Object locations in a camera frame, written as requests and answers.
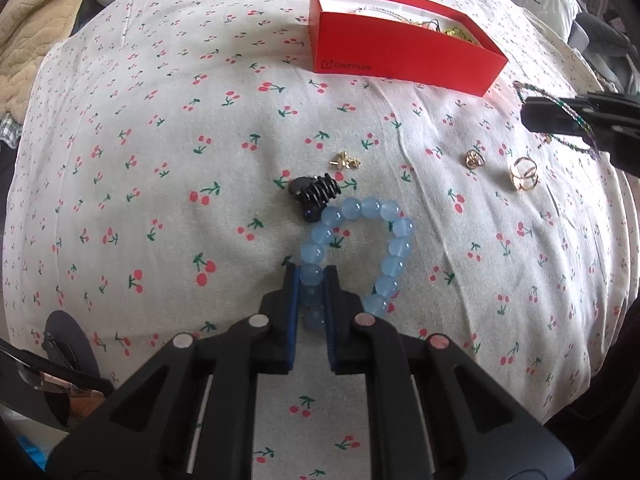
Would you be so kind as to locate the small gold stud earring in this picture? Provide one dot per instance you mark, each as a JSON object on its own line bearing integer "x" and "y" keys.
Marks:
{"x": 344, "y": 161}

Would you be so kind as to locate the red cardboard box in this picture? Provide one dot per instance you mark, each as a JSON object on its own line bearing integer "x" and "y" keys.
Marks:
{"x": 400, "y": 55}

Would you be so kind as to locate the black hair claw clip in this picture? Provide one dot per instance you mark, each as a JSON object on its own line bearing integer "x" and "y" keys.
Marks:
{"x": 315, "y": 195}

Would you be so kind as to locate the dark round object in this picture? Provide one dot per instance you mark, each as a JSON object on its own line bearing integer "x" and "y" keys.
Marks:
{"x": 67, "y": 330}

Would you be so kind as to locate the beige fleece blanket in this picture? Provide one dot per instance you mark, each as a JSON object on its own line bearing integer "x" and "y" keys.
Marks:
{"x": 35, "y": 25}

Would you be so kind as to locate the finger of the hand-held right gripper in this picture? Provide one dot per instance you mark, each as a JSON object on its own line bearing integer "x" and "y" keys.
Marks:
{"x": 610, "y": 101}
{"x": 542, "y": 115}

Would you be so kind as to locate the gold knot earring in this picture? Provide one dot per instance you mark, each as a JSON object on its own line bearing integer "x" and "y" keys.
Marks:
{"x": 473, "y": 159}

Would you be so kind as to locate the cherry print bedsheet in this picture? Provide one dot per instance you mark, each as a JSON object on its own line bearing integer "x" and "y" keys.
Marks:
{"x": 175, "y": 160}

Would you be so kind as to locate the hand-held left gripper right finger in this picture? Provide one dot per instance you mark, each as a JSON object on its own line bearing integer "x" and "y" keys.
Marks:
{"x": 328, "y": 310}

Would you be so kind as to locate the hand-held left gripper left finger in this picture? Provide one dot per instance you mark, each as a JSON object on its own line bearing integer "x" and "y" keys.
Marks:
{"x": 294, "y": 310}

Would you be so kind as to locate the grey padded object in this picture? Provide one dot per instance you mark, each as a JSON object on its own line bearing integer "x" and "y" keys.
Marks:
{"x": 597, "y": 40}

